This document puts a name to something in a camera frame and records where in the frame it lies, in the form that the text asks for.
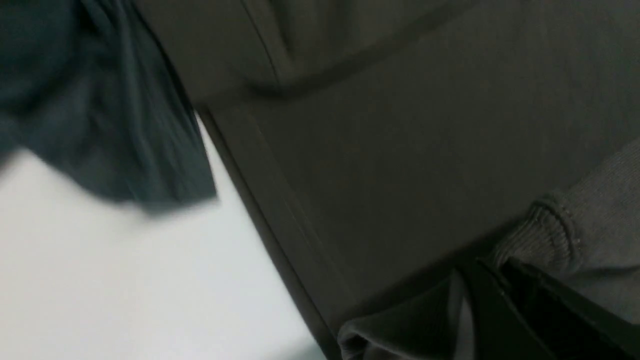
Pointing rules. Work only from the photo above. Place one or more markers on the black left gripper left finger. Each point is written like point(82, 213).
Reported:
point(488, 326)

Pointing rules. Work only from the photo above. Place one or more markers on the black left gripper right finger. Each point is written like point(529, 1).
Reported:
point(569, 325)

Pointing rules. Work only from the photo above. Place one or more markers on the dark gray long-sleeved shirt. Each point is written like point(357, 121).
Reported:
point(377, 142)

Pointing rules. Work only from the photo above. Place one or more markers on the dark teal crumpled garment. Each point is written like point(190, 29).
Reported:
point(86, 86)

